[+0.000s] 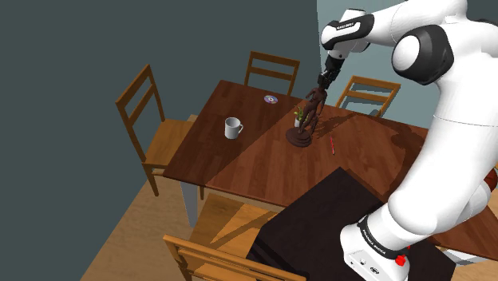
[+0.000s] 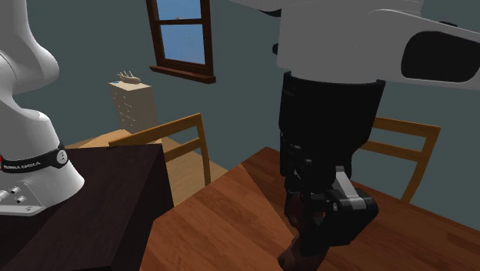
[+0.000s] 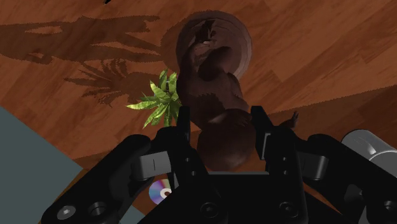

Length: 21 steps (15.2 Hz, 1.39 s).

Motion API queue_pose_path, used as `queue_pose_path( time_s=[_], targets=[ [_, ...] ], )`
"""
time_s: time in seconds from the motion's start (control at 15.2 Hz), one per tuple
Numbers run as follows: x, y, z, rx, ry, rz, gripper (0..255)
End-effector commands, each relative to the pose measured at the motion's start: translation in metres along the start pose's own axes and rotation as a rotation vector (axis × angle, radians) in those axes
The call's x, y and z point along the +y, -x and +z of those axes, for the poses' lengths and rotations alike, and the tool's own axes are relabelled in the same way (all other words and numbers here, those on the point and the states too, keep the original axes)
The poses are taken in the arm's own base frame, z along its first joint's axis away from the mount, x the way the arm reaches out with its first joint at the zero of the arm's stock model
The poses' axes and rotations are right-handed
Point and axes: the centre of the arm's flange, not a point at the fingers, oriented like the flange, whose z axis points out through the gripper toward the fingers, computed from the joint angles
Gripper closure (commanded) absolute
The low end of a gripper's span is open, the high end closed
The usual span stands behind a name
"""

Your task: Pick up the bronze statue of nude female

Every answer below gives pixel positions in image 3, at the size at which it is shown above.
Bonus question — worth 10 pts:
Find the shiny compact disc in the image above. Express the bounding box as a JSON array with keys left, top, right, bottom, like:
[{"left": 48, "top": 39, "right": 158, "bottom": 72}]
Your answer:
[{"left": 148, "top": 178, "right": 172, "bottom": 205}]

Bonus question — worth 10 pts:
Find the grey metal cylinder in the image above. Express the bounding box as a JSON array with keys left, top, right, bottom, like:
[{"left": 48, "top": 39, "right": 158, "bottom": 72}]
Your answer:
[{"left": 340, "top": 129, "right": 397, "bottom": 170}]

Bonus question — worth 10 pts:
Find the green leafy plant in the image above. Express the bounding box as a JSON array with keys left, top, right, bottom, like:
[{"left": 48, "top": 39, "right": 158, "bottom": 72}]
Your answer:
[{"left": 126, "top": 68, "right": 183, "bottom": 130}]

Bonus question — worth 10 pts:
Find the brown animal figure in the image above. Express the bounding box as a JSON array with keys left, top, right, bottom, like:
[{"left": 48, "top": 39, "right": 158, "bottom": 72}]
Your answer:
[{"left": 176, "top": 10, "right": 300, "bottom": 172}]

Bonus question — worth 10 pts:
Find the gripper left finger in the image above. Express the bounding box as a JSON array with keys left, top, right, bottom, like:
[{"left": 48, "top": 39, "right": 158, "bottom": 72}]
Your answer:
[{"left": 41, "top": 106, "right": 213, "bottom": 224}]

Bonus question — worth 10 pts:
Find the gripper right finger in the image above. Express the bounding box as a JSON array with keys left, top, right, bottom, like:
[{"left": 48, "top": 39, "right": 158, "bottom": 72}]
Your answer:
[{"left": 250, "top": 106, "right": 397, "bottom": 224}]

